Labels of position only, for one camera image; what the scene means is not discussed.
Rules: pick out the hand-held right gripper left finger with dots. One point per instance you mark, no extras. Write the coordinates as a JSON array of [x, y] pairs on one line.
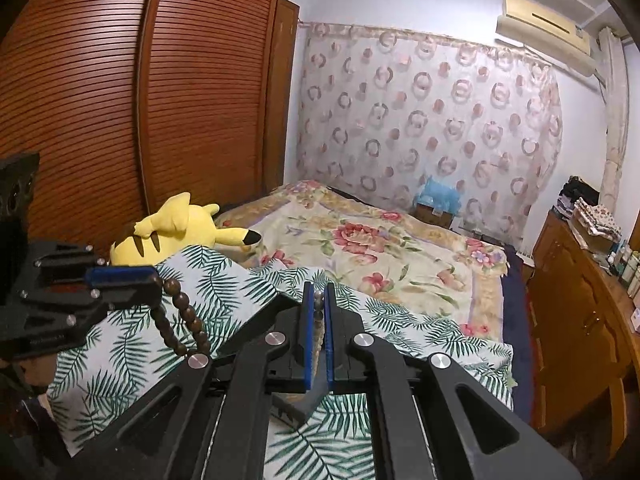
[[308, 340]]

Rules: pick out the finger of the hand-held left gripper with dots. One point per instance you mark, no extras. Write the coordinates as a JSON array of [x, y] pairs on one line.
[[120, 275], [135, 295]]

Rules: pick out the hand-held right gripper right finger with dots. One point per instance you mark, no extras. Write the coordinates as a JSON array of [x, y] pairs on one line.
[[330, 340]]

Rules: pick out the leaf print cloth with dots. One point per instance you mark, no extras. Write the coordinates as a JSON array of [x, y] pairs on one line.
[[125, 360]]

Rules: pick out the yellow plush toy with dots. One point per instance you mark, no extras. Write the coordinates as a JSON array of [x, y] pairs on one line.
[[175, 220]]

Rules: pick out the floral blanket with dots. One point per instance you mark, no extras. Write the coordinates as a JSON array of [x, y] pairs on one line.
[[350, 250]]

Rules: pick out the cardboard box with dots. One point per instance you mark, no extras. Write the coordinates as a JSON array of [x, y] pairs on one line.
[[432, 215]]

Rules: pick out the blue plastic bag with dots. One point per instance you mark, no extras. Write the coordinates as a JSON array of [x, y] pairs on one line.
[[440, 195]]

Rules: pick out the navy bed sheet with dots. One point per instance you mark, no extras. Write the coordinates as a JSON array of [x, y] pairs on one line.
[[517, 335]]

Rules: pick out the wooden louvered wardrobe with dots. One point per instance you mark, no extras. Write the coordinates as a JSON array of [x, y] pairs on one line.
[[200, 85]]

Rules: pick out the circle print curtain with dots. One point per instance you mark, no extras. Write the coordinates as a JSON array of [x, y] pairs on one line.
[[400, 125]]

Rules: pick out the wooden cabinet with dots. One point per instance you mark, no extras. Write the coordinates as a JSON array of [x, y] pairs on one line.
[[575, 310]]

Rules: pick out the beige storage box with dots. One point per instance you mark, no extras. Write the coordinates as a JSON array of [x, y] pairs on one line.
[[592, 242]]

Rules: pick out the stack of dark clothes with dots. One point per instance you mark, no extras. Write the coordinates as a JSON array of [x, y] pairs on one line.
[[580, 192]]

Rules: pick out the floral patterned cloth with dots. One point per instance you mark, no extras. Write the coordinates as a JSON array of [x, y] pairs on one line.
[[595, 217]]

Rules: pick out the row of bottles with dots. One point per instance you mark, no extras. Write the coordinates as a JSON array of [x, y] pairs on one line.
[[627, 265]]

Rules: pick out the beige tied drape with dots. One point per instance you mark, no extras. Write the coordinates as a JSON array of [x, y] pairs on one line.
[[617, 135]]

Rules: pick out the wall air conditioner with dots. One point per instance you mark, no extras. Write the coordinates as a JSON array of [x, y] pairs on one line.
[[540, 25]]

